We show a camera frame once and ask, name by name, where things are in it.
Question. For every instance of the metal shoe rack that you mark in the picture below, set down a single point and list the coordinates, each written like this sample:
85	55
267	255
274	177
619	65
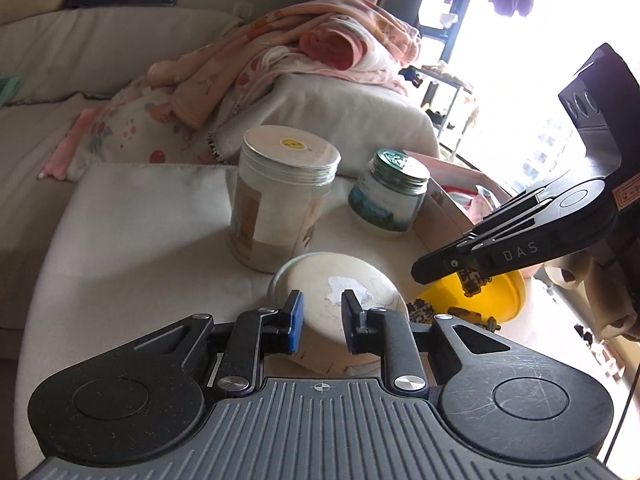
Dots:
445	97

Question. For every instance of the pink white tissue pack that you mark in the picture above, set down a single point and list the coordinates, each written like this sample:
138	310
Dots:
462	196

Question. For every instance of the yellow plastic bowl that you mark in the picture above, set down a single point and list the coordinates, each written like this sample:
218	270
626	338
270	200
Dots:
495	300

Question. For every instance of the white cushion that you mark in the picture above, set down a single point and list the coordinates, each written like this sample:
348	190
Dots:
350	112

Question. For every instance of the person's right hand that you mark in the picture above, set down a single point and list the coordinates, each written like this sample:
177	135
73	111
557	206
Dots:
595	290

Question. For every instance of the large silver lid jar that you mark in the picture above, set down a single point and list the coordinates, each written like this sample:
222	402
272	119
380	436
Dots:
280	200

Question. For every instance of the round white tin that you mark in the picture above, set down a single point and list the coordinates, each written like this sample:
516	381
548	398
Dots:
330	285

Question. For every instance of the pink printed blanket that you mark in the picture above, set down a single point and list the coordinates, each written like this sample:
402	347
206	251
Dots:
300	55

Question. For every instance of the pink cardboard box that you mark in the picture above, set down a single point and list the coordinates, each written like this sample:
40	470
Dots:
450	185

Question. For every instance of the grey sofa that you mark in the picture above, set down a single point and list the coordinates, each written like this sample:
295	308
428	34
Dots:
75	50

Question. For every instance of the white dotted pillow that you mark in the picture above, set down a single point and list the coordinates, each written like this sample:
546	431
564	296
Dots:
125	132

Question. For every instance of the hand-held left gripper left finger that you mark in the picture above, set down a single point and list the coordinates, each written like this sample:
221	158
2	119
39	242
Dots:
295	321

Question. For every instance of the teal cloth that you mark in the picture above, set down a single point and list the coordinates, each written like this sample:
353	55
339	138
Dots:
7	89

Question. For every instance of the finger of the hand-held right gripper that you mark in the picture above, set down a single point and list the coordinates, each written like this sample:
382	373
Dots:
480	255

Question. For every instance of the small green lid jar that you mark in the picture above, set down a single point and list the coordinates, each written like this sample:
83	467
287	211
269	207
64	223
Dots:
390	195

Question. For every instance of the white table cloth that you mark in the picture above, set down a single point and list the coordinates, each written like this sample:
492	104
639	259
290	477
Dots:
130	230

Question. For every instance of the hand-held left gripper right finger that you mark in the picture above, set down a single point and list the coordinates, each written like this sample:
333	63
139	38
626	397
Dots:
350	321

